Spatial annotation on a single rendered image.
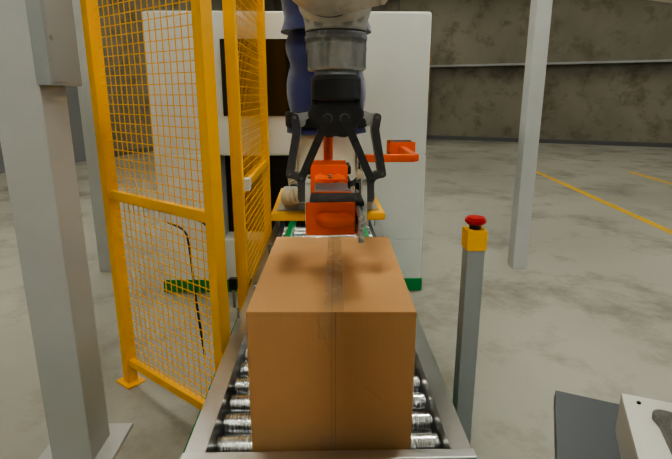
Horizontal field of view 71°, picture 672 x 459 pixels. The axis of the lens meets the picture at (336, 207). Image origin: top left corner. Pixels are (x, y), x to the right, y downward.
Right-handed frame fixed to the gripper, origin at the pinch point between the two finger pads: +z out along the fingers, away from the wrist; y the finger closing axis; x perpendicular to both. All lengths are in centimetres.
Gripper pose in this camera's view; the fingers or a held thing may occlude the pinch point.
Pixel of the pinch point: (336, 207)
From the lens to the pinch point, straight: 75.0
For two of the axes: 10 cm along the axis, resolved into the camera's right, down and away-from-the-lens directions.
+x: 0.2, 2.3, -9.7
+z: 0.0, 9.7, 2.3
